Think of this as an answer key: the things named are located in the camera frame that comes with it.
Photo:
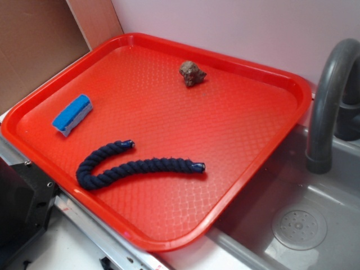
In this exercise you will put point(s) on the brown rock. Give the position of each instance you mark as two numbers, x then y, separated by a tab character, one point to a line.
191	73

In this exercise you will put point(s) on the red plastic tray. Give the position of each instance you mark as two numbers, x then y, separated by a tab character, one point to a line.
231	122

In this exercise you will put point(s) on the blue white sponge block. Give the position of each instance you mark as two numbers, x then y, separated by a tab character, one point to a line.
72	115

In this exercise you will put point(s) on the grey plastic sink basin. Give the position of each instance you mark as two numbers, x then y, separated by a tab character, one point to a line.
286	217

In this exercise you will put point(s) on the grey toy faucet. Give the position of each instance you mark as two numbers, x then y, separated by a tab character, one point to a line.
335	110

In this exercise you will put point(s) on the brown cardboard panel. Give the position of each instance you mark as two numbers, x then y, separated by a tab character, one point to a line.
41	38

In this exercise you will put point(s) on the black metal bracket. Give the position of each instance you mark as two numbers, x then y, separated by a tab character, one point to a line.
27	197

